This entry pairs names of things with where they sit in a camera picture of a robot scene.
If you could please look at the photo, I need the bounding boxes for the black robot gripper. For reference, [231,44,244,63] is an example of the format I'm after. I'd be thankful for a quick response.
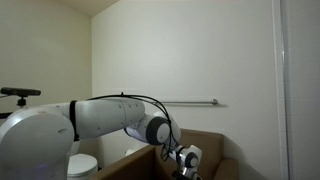
[172,171,202,180]

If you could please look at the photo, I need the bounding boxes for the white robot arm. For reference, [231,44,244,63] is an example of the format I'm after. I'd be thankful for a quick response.
[0,97,202,180]

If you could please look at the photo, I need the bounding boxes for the brown armchair sofa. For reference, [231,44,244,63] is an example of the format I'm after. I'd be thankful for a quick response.
[90,129,239,180]

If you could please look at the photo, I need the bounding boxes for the white toilet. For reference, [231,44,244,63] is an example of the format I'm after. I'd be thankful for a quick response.
[67,141,98,180]

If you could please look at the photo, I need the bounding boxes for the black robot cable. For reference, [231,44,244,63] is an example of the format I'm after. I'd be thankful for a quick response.
[85,91,175,162]

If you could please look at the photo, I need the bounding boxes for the chrome wall towel bar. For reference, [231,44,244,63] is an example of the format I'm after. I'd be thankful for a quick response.
[160,99,219,105]

